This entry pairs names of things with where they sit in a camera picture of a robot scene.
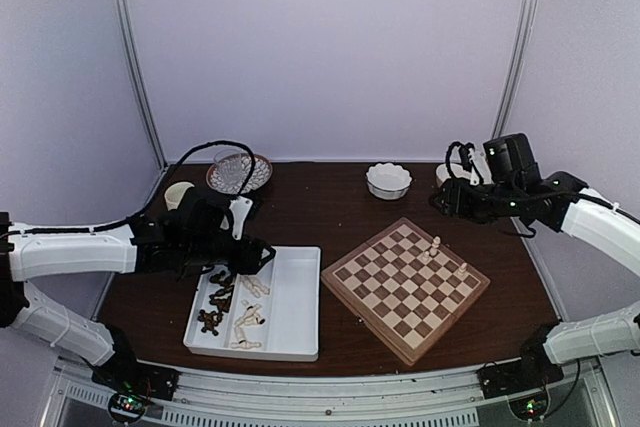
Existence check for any clear drinking glass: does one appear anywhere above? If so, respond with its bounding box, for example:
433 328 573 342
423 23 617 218
214 148 243 186

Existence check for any aluminium frame post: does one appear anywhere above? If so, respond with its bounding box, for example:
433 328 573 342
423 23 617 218
491 0 539 139
114 0 167 170

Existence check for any left aluminium frame post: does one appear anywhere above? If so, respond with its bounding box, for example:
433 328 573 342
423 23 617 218
114 0 167 170

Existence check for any patterned brown plate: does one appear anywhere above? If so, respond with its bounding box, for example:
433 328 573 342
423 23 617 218
205 154 273 194

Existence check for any cream round bowl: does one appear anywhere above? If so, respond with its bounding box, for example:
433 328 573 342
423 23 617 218
435 164 450 188

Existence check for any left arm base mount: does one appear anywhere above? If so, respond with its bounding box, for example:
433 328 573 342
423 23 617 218
91 363 179 401

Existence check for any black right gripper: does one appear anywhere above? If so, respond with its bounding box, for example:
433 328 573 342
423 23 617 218
428 178 522 224

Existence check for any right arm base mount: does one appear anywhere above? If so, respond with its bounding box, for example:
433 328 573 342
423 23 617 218
476 361 564 399

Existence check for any light chess pieces pile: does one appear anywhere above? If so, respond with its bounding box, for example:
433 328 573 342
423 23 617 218
229 276 271 351

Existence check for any dark chess pieces pile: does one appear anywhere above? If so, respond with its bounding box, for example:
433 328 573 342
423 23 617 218
197 271 236 336

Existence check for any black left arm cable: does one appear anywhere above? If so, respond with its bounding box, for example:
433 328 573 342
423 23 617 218
0 139 259 238

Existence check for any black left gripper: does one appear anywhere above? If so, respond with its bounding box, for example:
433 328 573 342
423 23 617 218
183 232 275 275

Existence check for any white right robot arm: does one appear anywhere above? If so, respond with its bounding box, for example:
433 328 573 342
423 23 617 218
429 133 639 389

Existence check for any white scalloped bowl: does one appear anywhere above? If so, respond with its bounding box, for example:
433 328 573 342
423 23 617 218
365 163 413 201

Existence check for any wooden chess board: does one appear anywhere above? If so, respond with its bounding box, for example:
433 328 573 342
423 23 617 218
321 218 490 366

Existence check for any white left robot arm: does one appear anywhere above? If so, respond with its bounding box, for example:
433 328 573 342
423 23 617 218
1 189 276 391

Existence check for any right aluminium frame post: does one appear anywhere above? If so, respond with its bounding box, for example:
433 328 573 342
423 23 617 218
491 0 539 139

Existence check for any cream ceramic mug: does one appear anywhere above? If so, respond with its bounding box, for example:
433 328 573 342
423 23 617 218
164 181 194 211

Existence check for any white plastic tray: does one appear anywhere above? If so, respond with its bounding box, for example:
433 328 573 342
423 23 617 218
183 246 321 362

